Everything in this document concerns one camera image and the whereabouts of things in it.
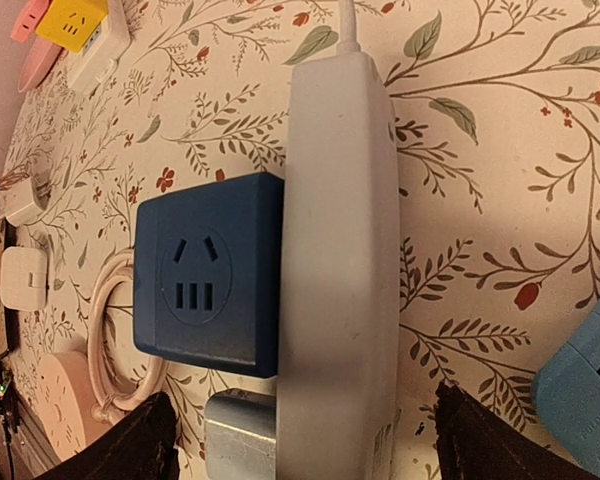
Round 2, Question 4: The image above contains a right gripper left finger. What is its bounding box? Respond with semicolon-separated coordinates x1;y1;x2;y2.
40;392;180;480

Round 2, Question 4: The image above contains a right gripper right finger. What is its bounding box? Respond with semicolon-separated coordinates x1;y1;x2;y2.
434;383;580;479

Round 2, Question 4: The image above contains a pink round socket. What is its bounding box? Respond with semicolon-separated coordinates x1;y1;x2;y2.
37;351;99;461

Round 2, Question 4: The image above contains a light blue plug adapter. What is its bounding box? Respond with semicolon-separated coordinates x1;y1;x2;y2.
204;389;276;480

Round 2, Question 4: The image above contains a cyan plug adapter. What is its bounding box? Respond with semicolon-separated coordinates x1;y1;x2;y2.
532;299;600;477

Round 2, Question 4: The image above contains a light blue power strip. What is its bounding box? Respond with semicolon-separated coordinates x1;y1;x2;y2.
276;52;400;479

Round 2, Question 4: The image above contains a dark blue cube adapter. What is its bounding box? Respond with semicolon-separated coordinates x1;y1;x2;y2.
133;173;284;378

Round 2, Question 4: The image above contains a white plug adapter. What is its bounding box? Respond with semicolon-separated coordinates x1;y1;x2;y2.
0;246;48;312

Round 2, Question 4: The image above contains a small white charger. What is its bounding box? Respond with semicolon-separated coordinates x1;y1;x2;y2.
4;177;50;227

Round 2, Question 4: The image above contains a pink plug adapter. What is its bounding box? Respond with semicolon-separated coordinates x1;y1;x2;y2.
11;0;51;43

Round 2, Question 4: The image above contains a white power strip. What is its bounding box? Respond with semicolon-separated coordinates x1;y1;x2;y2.
66;0;131;95

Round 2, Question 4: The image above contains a pink plate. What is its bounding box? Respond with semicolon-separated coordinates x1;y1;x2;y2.
18;37;63;93

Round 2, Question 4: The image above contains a yellow cube adapter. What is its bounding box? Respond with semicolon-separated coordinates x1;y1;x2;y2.
36;0;108;53

